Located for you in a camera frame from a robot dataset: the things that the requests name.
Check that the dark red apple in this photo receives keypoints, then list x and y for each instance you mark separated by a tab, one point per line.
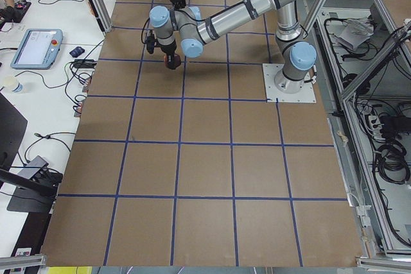
171	61

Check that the near teach pendant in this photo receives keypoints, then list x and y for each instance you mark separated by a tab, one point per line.
38	49

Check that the black red emergency button box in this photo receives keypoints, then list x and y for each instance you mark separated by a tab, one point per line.
20	9

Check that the white paper cup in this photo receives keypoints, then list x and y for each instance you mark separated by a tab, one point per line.
12	84

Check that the black monitor stand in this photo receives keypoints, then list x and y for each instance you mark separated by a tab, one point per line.
35	185

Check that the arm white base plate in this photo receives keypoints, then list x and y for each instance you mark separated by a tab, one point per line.
281	90

